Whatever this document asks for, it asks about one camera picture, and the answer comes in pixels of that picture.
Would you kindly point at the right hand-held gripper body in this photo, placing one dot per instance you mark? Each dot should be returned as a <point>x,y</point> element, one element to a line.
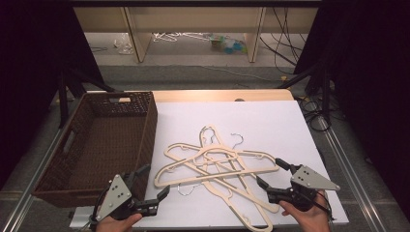
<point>307,180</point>

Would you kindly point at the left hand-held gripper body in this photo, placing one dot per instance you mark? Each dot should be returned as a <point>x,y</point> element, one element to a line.
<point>117,193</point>

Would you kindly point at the cream plastic clothes hanger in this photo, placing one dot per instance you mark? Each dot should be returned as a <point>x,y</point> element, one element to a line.
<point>272,208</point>
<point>193,178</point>
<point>230,201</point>

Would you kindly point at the brown woven basket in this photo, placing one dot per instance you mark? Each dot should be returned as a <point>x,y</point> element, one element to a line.
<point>106,135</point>

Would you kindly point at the person's left hand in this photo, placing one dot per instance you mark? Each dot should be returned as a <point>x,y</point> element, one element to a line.
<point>112,225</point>

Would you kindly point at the person's right hand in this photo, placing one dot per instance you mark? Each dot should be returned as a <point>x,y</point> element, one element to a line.
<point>311,220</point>

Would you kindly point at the white table mat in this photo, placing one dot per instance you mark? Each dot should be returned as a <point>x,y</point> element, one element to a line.
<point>274,129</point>

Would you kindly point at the black metal stand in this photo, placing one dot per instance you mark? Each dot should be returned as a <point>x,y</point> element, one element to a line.
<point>63,103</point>
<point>326,96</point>

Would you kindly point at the light wooden table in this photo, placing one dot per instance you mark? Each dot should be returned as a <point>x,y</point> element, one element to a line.
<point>209,95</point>

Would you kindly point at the dark curtain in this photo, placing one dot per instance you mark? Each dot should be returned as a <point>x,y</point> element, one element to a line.
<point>32,80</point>
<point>370,80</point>

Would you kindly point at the clear plastic bag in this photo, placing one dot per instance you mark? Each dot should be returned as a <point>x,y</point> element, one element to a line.
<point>124,43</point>

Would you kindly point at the colourful plastic toys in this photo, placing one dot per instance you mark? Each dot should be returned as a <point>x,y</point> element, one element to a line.
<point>228,45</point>

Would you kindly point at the white hangers on floor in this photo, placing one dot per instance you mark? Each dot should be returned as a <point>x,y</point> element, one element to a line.
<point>164,37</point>

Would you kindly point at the aluminium floor rail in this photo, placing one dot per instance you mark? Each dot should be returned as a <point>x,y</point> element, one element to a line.
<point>25,199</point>
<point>348,167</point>

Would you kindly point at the beige desk frame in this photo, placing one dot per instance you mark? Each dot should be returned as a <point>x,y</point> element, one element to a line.
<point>138,38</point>

